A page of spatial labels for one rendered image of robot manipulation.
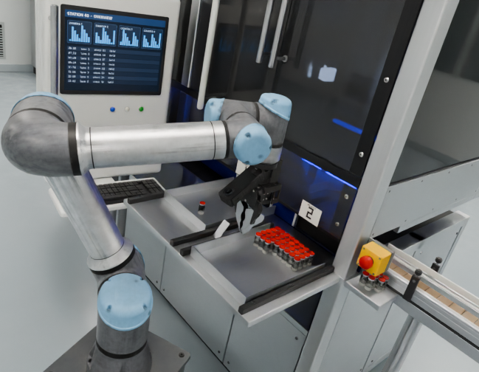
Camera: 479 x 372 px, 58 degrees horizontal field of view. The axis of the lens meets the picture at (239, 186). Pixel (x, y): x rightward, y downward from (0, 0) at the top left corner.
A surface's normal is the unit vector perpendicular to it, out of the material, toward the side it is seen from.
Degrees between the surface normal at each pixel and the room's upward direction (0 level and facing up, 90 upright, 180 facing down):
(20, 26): 90
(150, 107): 90
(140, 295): 8
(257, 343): 90
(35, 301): 0
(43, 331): 0
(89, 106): 90
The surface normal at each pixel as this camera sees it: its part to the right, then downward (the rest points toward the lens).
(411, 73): -0.75, 0.16
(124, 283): 0.22, -0.81
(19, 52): 0.64, 0.44
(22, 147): -0.25, 0.11
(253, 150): 0.28, 0.47
